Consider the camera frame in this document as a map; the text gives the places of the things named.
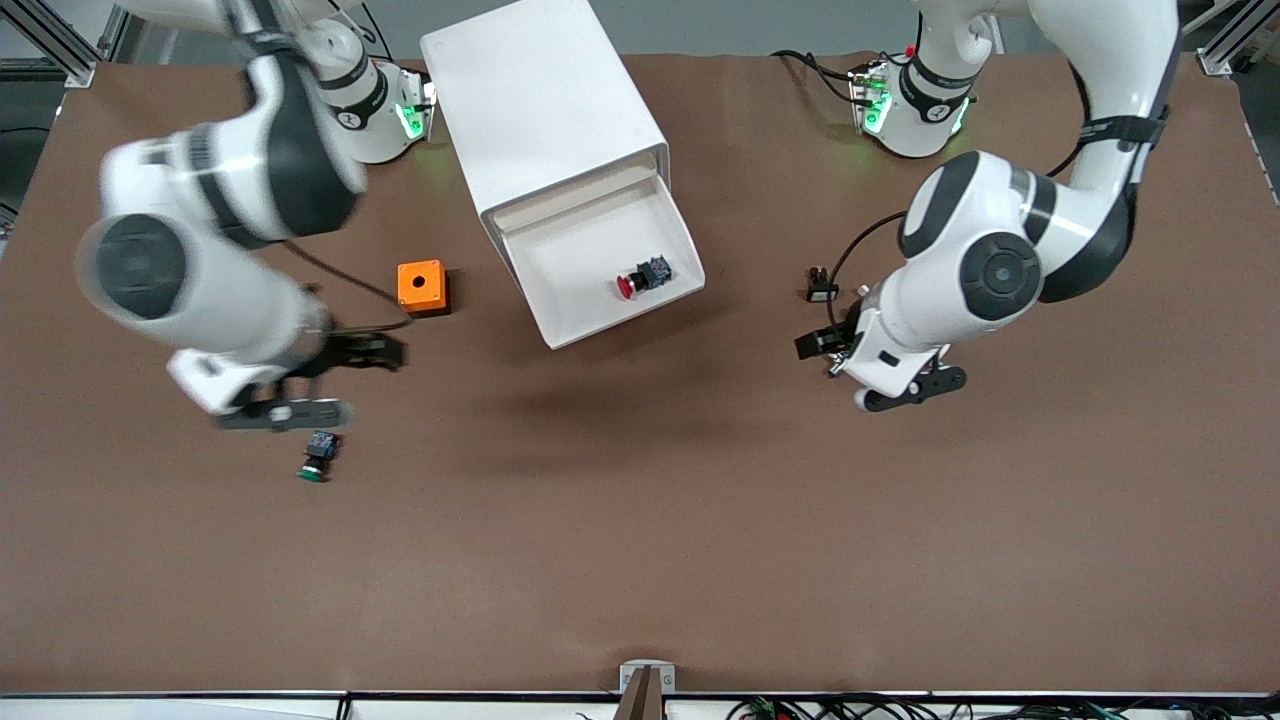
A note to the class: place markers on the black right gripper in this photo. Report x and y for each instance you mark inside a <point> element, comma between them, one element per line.
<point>343,353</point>

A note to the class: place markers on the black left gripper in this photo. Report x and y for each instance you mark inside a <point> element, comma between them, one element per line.
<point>836,338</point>

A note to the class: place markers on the red push button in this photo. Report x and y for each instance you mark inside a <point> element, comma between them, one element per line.
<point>645,277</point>

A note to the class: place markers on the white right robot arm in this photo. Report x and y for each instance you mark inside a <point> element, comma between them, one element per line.
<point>200,290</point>

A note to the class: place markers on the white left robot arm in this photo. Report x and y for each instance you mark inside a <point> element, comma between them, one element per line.
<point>1000,270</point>

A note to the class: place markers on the green push button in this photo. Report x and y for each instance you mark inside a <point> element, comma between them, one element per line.
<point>318,458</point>

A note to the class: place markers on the orange box with hole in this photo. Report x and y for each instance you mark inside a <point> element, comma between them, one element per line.
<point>420,285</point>

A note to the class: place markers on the brown table mat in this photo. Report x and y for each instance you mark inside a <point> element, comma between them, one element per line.
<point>640,500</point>

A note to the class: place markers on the small black white switch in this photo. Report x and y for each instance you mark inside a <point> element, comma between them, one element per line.
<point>822,290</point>

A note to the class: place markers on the grey metal bracket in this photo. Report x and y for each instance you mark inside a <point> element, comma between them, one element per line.
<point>628,680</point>

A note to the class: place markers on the brown post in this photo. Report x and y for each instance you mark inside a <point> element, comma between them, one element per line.
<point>642,700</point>

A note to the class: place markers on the aluminium frame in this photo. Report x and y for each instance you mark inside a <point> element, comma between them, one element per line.
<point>60,45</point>

